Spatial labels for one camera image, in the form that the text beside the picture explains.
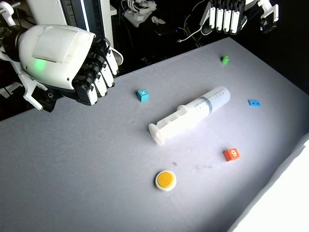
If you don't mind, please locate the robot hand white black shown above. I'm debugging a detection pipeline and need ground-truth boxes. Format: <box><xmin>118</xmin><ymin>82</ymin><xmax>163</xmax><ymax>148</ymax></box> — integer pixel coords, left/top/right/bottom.
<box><xmin>17</xmin><ymin>24</ymin><xmax>124</xmax><ymax>106</ymax></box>
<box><xmin>199</xmin><ymin>0</ymin><xmax>249</xmax><ymax>35</ymax></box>

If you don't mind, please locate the large white plastic syringe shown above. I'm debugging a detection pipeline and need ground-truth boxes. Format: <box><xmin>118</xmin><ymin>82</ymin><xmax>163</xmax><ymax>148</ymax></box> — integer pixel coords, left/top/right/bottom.
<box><xmin>148</xmin><ymin>86</ymin><xmax>231</xmax><ymax>145</ymax></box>

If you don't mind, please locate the white robot body column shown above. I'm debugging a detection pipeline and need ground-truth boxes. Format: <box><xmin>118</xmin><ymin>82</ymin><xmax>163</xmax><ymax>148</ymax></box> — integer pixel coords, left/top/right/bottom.
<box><xmin>25</xmin><ymin>0</ymin><xmax>113</xmax><ymax>41</ymax></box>

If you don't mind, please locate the black flat device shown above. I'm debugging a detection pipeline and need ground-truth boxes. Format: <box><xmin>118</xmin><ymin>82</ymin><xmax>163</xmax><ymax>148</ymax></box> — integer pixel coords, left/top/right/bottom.
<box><xmin>154</xmin><ymin>27</ymin><xmax>180</xmax><ymax>36</ymax></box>

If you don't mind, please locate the white plastic parts pile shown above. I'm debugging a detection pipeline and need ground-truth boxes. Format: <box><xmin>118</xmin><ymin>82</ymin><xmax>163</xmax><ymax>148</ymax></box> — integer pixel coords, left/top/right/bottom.
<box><xmin>122</xmin><ymin>0</ymin><xmax>158</xmax><ymax>28</ymax></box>

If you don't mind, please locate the teal letter K block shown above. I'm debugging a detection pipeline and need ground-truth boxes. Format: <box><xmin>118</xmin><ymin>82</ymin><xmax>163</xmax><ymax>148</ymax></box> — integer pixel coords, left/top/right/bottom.
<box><xmin>137</xmin><ymin>88</ymin><xmax>150</xmax><ymax>102</ymax></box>

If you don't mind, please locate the orange number block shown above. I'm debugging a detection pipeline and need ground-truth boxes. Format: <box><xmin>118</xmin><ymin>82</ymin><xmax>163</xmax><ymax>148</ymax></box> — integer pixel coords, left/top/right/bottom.
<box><xmin>223</xmin><ymin>148</ymin><xmax>240</xmax><ymax>162</ymax></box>

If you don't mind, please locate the yellow button white base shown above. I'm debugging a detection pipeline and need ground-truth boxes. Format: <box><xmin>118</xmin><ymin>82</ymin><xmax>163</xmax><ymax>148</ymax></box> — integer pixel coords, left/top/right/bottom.
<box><xmin>155</xmin><ymin>170</ymin><xmax>177</xmax><ymax>192</ymax></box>

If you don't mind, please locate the white cable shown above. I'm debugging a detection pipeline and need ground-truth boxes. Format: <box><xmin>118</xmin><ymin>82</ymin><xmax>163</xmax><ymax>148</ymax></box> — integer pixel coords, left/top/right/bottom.
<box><xmin>178</xmin><ymin>9</ymin><xmax>211</xmax><ymax>44</ymax></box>

